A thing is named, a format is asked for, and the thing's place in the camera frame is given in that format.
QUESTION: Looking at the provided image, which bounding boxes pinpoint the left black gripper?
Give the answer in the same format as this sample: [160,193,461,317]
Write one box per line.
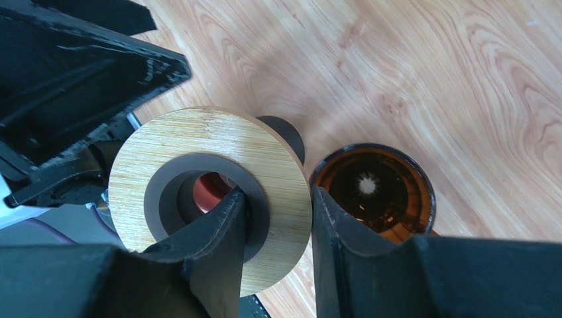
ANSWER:
[1,1,192,208]

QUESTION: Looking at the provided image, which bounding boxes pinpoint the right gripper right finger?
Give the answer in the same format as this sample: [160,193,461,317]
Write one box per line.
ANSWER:
[311,185,418,317]

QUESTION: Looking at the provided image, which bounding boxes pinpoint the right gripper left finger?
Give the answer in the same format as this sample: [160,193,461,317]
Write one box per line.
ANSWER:
[142,187,246,317]

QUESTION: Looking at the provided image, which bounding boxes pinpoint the wooden ring dripper holder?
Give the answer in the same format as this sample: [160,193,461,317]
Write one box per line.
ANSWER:
[109,107,312,296]

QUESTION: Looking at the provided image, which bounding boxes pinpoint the amber glass dripper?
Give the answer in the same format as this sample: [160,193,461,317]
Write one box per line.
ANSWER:
[309,143,437,243]

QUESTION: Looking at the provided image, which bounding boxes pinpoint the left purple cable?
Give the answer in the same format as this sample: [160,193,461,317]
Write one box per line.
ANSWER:
[26,203,119,245]

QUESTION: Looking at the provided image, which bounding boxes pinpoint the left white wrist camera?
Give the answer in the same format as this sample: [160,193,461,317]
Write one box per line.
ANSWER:
[1,176,49,229]

